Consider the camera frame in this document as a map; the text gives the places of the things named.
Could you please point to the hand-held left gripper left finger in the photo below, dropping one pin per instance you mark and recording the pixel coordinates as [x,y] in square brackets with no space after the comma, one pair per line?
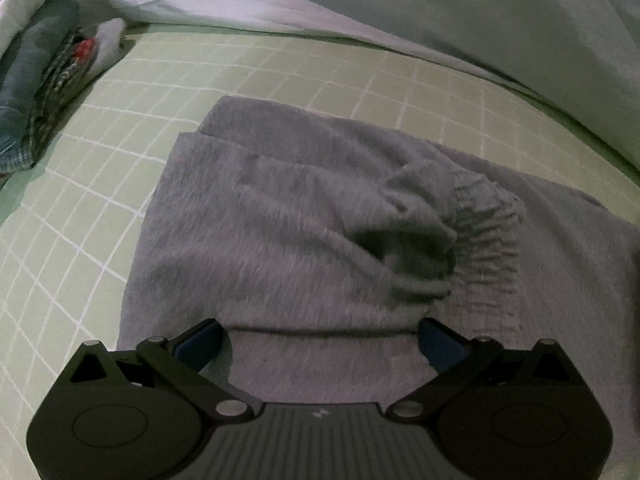
[199,344]

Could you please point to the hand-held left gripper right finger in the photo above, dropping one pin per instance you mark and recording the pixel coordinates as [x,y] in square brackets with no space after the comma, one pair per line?
[440,344]

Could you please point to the grey sweatpants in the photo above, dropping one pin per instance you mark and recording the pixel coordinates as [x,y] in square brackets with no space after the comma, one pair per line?
[280,230]

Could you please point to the green grid bed sheet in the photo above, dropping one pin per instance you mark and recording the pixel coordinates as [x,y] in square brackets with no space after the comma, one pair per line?
[210,70]

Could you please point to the folded plaid shirt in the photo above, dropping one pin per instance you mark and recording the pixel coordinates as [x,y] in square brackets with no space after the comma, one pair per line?
[55,95]

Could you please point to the folded blue denim jeans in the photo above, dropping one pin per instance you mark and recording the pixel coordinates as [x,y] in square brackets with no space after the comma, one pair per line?
[30,65]

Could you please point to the white carrot print quilt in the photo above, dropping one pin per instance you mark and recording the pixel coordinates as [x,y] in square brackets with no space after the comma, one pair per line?
[450,15]

